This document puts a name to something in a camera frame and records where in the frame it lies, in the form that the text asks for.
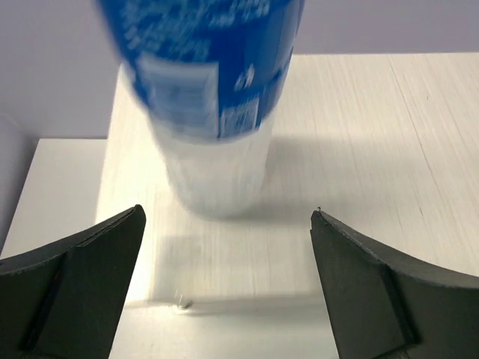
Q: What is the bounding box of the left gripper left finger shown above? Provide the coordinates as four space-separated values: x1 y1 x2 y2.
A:
1 205 146 358

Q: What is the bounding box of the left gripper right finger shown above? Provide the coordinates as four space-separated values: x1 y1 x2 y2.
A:
311 209 478 358

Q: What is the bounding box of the blue label water bottle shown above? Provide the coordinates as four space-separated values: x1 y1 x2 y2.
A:
97 0 305 217

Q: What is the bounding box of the white two-tier shelf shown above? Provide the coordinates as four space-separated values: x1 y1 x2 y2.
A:
1 53 478 358

